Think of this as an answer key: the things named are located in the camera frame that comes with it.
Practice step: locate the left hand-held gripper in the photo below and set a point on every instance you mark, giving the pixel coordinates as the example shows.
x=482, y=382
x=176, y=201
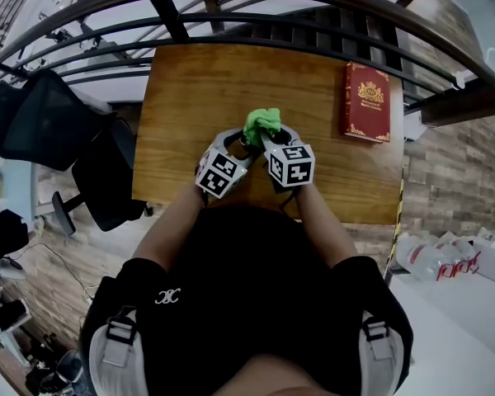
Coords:
x=218, y=171

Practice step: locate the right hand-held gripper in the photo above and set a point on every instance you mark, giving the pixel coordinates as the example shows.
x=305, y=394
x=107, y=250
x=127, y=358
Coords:
x=290, y=165

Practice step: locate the green cloth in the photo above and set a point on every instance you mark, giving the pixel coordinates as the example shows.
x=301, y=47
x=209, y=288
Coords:
x=260, y=123

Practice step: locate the person's right forearm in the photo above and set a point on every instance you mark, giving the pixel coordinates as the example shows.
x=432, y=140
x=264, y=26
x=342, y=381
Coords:
x=326, y=225

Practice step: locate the person's left forearm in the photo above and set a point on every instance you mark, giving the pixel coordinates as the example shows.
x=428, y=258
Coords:
x=169, y=225

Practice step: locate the red hardcover book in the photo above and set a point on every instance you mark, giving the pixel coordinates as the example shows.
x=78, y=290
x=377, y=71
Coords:
x=367, y=101

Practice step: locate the person's black shirt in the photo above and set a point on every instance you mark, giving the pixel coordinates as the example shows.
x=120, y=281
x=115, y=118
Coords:
x=247, y=287

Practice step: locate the yellow black striped tape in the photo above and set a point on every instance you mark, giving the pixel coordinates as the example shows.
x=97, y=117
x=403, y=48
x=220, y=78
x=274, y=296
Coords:
x=398, y=221

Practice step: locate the black office chair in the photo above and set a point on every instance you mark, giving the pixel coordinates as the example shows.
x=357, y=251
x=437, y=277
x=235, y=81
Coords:
x=49, y=130

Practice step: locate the pack of clear water bottles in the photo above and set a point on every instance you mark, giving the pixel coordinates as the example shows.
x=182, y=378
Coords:
x=441, y=256

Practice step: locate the black bag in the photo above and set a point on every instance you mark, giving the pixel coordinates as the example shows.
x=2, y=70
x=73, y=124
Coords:
x=2, y=233

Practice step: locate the white table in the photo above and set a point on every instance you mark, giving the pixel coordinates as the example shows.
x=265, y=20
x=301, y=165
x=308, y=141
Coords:
x=458, y=336

